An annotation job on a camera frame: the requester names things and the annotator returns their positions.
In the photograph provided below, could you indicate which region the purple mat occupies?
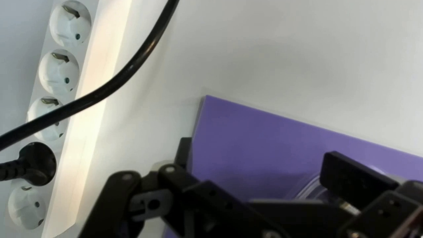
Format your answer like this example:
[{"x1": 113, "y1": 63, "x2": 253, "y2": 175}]
[{"x1": 162, "y1": 93, "x2": 423, "y2": 238}]

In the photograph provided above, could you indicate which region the white power strip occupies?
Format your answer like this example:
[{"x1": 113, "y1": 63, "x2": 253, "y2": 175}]
[{"x1": 5, "y1": 0, "x2": 134, "y2": 238}]

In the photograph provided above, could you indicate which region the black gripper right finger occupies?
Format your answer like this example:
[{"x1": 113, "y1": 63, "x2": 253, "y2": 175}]
[{"x1": 318, "y1": 149, "x2": 423, "y2": 238}]

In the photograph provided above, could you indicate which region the black power cable with plug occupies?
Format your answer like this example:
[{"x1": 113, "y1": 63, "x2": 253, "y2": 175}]
[{"x1": 0, "y1": 0, "x2": 181, "y2": 187}]

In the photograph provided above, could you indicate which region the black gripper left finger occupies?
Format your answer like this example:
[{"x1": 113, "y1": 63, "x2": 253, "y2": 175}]
[{"x1": 78, "y1": 136, "x2": 288, "y2": 238}]

